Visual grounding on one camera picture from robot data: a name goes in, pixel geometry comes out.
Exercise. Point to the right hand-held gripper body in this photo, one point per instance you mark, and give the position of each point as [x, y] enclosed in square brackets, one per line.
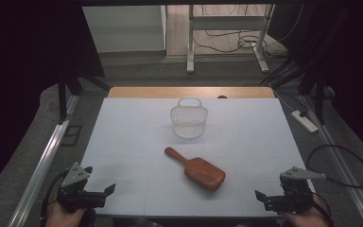
[293, 197]

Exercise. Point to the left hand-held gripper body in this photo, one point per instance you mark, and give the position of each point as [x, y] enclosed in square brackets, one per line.
[75, 192]

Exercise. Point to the brown wooden hairbrush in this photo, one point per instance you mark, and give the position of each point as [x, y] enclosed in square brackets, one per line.
[201, 171]

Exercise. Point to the person's right hand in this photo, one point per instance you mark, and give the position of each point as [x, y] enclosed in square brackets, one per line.
[308, 219]

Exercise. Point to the person's left hand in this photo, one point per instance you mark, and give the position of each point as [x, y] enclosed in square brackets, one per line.
[63, 217]

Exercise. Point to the white power strip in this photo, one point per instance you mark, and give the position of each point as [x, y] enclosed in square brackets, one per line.
[304, 121]

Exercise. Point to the black metal stand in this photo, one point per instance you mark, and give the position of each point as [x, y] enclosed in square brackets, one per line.
[319, 97]
[63, 97]

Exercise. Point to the black plug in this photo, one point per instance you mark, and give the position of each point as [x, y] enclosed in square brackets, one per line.
[303, 113]

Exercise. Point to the white plastic basket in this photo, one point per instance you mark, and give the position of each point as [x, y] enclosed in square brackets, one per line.
[189, 121]

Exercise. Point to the white cabinet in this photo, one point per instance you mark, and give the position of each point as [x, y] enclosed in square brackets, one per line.
[124, 28]

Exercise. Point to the aluminium rail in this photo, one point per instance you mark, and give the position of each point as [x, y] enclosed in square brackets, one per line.
[340, 157]
[41, 171]

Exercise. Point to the white metal table frame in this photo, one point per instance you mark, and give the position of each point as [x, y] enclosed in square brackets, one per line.
[227, 23]

